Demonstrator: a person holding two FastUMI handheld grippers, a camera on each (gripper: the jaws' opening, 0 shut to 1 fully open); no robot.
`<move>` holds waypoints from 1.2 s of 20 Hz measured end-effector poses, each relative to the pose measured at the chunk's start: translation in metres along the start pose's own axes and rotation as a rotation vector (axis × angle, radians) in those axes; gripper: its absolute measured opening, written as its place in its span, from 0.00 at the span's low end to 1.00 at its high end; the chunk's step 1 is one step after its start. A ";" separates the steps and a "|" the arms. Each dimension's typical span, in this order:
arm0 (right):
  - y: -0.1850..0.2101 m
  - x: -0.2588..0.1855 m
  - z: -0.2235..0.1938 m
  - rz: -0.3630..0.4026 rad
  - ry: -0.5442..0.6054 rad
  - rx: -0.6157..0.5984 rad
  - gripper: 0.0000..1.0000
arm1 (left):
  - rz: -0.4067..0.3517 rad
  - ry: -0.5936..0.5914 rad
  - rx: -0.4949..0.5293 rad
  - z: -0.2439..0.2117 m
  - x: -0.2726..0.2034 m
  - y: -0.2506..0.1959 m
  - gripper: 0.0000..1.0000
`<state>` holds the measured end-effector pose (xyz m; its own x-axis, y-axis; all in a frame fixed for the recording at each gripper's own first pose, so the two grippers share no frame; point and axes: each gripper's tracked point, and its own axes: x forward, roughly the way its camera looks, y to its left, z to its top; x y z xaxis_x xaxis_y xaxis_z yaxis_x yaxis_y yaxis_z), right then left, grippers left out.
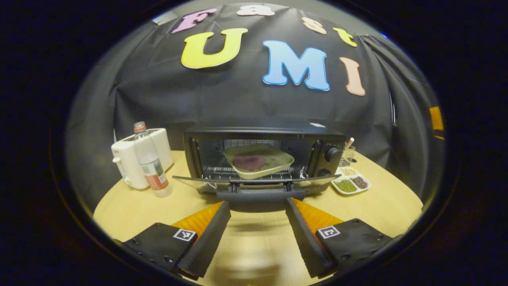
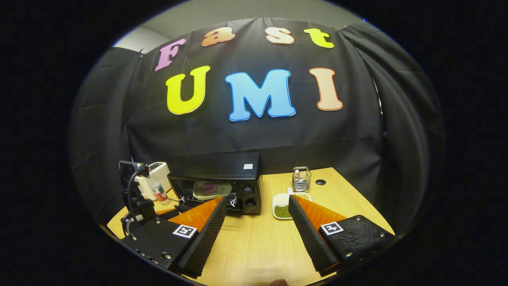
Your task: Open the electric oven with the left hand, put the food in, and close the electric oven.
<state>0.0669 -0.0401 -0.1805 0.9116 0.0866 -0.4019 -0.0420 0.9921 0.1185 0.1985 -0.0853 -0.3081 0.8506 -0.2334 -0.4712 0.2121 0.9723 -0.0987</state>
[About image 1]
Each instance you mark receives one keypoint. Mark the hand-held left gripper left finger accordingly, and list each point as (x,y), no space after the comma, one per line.
(206,246)

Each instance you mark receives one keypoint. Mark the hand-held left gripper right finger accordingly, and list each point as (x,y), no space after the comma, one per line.
(309,246)

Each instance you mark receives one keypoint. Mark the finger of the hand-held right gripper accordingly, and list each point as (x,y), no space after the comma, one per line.
(436,119)

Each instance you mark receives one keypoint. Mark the cream square plate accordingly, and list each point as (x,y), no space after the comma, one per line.
(274,159)

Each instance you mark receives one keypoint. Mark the pink ham slice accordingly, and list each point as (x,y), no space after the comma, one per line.
(249,162)

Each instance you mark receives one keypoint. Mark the black electric oven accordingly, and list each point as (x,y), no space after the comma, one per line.
(258,133)

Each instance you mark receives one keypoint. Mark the white divided dish of beans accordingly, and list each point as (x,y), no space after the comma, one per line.
(347,186)

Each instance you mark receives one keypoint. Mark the clear plastic water bottle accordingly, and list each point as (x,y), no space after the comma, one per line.
(151,167)

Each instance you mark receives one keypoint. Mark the white toaster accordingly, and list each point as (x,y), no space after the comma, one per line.
(123,163)

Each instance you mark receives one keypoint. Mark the black backdrop cloth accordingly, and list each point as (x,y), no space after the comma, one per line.
(158,103)

